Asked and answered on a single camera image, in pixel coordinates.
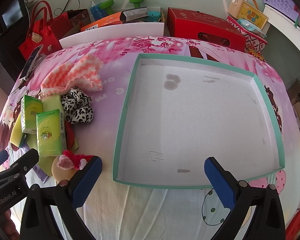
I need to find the yellow sponge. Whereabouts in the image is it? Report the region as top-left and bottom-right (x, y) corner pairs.
(10, 114), (26, 148)

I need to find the green tissue pack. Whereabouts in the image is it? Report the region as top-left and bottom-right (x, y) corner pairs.
(37, 109), (66, 157)
(20, 95), (43, 134)

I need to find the red pink hair bow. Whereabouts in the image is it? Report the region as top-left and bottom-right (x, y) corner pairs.
(57, 150), (93, 170)

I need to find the red hair band ring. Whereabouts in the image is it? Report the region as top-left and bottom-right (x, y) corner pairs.
(64, 120), (76, 151)

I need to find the light green microfiber cloth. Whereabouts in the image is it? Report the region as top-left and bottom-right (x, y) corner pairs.
(26, 95), (79, 182)

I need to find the black white leopard scrunchie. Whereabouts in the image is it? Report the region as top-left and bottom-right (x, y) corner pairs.
(61, 86), (94, 125)

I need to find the pink white striped fuzzy cloth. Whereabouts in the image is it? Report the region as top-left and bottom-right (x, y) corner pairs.
(40, 55), (103, 97)

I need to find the person's left hand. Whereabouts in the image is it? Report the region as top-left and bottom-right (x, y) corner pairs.
(3, 210), (20, 240)

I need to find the beige powder puff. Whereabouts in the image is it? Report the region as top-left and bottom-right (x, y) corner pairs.
(51, 157), (77, 184)

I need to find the cartoon print bed sheet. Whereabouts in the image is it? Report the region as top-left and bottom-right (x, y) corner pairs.
(0, 36), (300, 239)

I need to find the smartphone on clip stand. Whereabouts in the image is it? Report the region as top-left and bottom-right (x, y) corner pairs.
(19, 45), (45, 81)

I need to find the teal rimmed white tray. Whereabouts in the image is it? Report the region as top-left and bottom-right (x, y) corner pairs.
(113, 54), (285, 189)

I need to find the red felt tote bag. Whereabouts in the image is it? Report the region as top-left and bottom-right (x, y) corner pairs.
(18, 1), (72, 60)

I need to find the black monitor device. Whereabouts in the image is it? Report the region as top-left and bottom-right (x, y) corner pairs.
(0, 0), (30, 46)

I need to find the red white patterned box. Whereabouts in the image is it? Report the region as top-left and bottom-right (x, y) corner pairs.
(226, 16), (268, 55)

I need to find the blue water bottle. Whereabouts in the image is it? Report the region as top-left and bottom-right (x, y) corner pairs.
(89, 0), (107, 21)

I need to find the orange cardboard box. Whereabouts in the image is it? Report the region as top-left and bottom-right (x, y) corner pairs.
(80, 12), (123, 32)

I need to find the blue wet wipes pack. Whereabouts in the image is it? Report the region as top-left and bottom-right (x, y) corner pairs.
(237, 18), (266, 37)

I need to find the green dumbbell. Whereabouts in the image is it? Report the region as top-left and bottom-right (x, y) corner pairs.
(129, 0), (144, 8)
(100, 0), (114, 15)

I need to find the white shelf furniture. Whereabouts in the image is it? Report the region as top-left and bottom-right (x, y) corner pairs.
(262, 4), (300, 51)

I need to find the white foam board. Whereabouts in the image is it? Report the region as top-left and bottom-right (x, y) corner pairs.
(59, 22), (165, 49)

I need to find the large red gift box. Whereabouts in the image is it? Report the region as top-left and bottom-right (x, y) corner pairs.
(166, 8), (246, 52)

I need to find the teal small toy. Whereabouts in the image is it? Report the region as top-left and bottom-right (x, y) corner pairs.
(141, 11), (161, 22)

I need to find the purple perforated board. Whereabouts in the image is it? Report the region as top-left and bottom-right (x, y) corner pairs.
(263, 0), (299, 22)

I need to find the yellow gift box with handle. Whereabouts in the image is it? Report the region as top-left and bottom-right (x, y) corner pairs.
(228, 0), (268, 29)

